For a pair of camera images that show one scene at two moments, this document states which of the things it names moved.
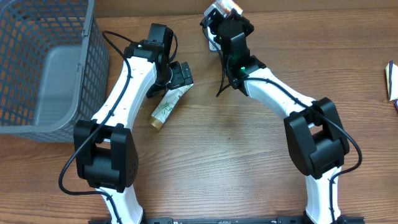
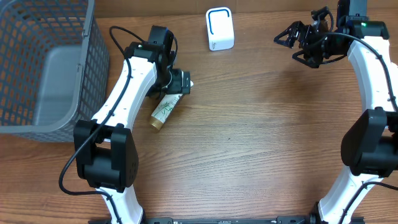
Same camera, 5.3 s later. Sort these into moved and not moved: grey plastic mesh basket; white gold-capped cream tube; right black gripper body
Moved: right black gripper body
Not moved: grey plastic mesh basket; white gold-capped cream tube
